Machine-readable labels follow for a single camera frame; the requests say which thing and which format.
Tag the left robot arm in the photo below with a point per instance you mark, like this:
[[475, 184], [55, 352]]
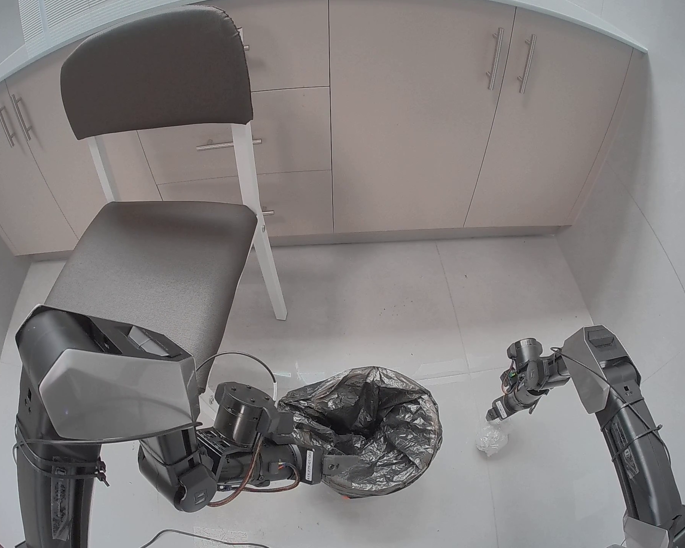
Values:
[[108, 386]]

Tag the grey chair with white legs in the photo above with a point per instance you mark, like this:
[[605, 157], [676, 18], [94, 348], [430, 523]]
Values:
[[154, 72]]

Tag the beige cabinet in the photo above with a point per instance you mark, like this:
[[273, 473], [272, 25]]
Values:
[[411, 123]]

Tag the black plastic bag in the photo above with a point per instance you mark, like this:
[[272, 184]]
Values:
[[377, 448]]

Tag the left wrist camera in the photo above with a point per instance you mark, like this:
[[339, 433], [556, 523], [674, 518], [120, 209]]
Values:
[[279, 424]]

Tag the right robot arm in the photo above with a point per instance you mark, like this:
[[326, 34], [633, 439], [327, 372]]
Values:
[[599, 369]]

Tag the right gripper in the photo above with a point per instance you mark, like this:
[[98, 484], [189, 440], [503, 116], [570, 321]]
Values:
[[514, 404]]

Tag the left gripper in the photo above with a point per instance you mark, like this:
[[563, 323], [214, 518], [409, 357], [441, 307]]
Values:
[[291, 466]]

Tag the clear plastic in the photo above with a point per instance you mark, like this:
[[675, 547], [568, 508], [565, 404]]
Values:
[[491, 440]]

